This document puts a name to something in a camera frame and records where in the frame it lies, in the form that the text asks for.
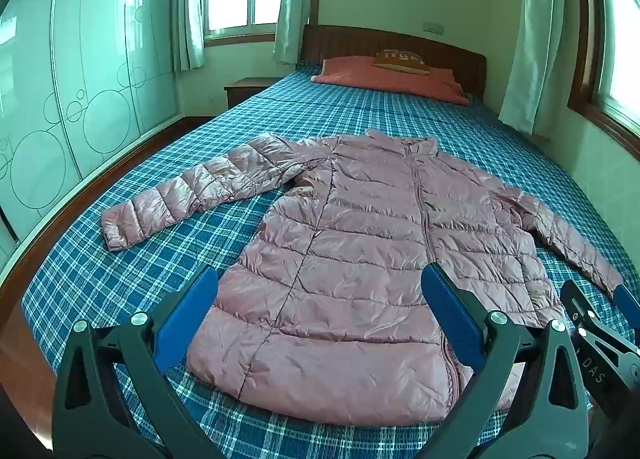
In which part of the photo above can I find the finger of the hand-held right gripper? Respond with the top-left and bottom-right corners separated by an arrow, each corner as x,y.
560,280 -> 608,340
614,284 -> 640,332

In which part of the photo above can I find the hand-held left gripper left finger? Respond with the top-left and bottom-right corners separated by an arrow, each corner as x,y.
52,264 -> 236,459

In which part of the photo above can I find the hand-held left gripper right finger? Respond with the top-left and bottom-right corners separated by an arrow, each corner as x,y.
421,263 -> 591,459

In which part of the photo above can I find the pink puffer jacket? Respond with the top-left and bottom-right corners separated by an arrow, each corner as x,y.
100,129 -> 626,427

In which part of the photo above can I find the bed with blue plaid sheet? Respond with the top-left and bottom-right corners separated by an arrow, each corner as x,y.
0,59 -> 640,459

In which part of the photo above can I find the dark wooden nightstand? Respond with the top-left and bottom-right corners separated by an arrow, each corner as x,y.
223,78 -> 278,110

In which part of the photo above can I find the red pillow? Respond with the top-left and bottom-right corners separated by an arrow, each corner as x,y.
310,55 -> 471,106

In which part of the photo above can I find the brown patterned cushion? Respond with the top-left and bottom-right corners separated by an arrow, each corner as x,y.
372,49 -> 432,76

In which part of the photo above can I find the dark wooden headboard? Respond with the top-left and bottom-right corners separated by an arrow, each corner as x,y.
300,24 -> 487,100

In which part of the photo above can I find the long pale green curtain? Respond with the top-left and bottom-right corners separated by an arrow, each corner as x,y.
497,0 -> 569,137

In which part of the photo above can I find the glass wardrobe with circle pattern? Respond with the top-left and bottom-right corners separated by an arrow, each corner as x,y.
0,0 -> 201,260

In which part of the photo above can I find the narrow pale green curtain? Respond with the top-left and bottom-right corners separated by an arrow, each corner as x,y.
175,0 -> 207,72

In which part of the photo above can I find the window with brown frame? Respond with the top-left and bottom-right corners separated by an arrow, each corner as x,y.
567,0 -> 640,160

